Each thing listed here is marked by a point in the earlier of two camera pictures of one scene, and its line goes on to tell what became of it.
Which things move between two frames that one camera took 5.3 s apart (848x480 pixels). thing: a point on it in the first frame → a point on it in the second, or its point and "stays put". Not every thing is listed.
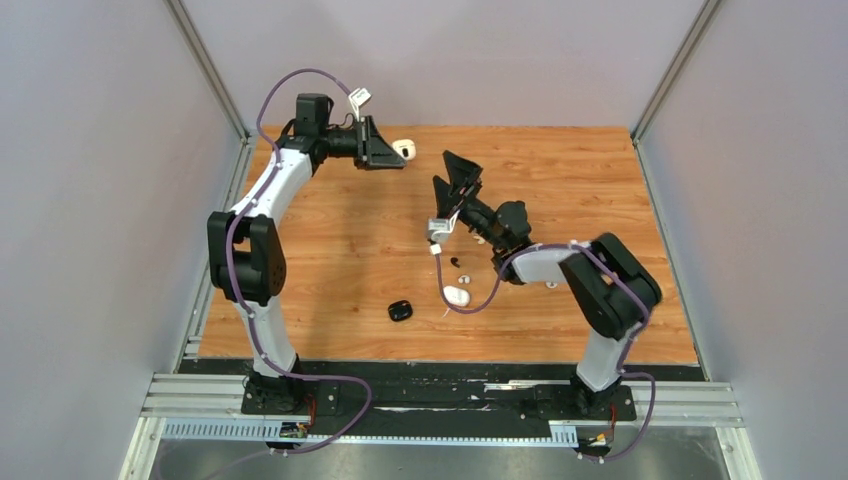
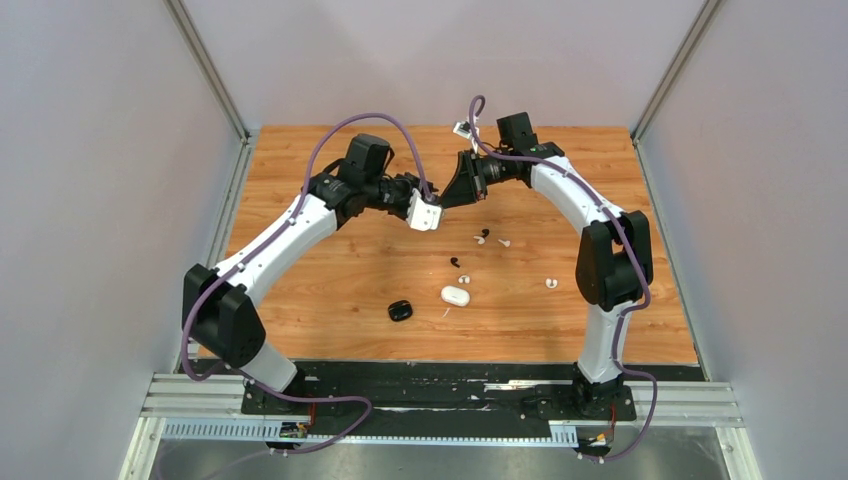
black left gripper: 373,152 → 410,181
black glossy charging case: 400,310 stays put
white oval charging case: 456,296 stays put
